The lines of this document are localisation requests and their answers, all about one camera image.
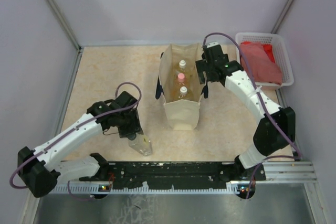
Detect yellow liquid bottle white cap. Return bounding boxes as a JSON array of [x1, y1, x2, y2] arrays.
[[173, 60, 191, 74]]

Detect pink cap orange bottle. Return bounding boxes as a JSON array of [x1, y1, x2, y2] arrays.
[[173, 73, 191, 88]]

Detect amber bottle white cap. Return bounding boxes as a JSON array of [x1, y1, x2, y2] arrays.
[[172, 86, 194, 102]]

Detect clear bottle black cap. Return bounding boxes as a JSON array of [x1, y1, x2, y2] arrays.
[[128, 133, 152, 156]]

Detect beige canvas bag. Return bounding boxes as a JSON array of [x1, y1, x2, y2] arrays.
[[155, 44, 208, 131]]

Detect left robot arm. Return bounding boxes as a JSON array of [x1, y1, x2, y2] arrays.
[[16, 91, 143, 198]]

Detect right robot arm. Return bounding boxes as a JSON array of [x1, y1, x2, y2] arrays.
[[196, 42, 296, 180]]

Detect pink red cloth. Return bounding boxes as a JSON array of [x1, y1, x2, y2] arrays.
[[240, 41, 282, 85]]

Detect white plastic basket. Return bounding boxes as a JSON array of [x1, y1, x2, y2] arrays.
[[235, 32, 294, 90]]

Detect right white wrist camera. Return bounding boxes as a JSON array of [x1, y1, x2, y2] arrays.
[[205, 41, 219, 48]]

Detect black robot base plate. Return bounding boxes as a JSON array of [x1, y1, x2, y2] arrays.
[[80, 162, 266, 198]]

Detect aluminium rail frame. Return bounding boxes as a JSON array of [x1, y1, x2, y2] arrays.
[[41, 161, 317, 199]]

